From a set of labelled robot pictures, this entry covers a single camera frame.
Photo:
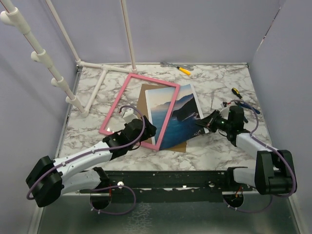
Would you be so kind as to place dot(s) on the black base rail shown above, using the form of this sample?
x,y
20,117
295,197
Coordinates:
x,y
165,186

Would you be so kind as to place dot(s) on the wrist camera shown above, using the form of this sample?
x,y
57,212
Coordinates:
x,y
129,115
225,109

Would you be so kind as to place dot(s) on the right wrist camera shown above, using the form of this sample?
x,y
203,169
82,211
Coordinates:
x,y
225,109

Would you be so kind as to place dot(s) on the silver wrench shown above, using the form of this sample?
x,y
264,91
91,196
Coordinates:
x,y
187,67

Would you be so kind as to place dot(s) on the blue handled pliers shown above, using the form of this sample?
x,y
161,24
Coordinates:
x,y
241,105

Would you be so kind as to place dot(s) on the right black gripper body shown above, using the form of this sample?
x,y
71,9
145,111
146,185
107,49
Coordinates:
x,y
222,123

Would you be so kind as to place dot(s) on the clear tester screwdriver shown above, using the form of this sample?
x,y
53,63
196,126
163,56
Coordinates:
x,y
212,99

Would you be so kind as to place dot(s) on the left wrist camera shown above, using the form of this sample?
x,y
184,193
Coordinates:
x,y
129,115

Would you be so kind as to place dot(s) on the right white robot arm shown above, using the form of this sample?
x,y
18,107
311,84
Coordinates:
x,y
274,171

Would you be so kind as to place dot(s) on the yellow handled screwdriver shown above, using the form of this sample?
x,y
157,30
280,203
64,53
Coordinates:
x,y
185,71

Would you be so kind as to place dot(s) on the pink picture frame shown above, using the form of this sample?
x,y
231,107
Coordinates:
x,y
156,147

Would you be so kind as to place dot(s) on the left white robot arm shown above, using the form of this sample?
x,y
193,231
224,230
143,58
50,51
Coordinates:
x,y
51,178

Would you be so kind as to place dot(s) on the seascape photo print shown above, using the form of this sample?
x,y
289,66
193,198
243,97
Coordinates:
x,y
186,111

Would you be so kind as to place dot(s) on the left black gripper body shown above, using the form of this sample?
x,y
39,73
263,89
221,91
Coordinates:
x,y
148,133

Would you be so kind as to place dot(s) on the black yellow screwdriver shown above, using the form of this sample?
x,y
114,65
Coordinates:
x,y
236,93

